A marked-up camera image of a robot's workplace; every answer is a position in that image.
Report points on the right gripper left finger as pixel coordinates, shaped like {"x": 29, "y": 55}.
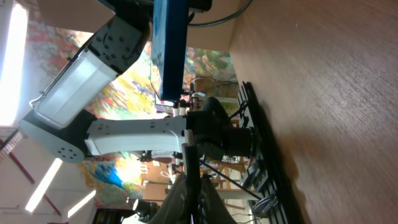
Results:
{"x": 172, "y": 211}

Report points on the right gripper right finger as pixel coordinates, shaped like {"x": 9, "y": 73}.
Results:
{"x": 211, "y": 208}

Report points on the blue Samsung smartphone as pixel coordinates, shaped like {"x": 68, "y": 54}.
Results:
{"x": 169, "y": 39}

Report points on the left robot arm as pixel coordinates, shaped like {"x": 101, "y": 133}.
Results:
{"x": 91, "y": 108}

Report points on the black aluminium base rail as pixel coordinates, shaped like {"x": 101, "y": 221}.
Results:
{"x": 267, "y": 175}

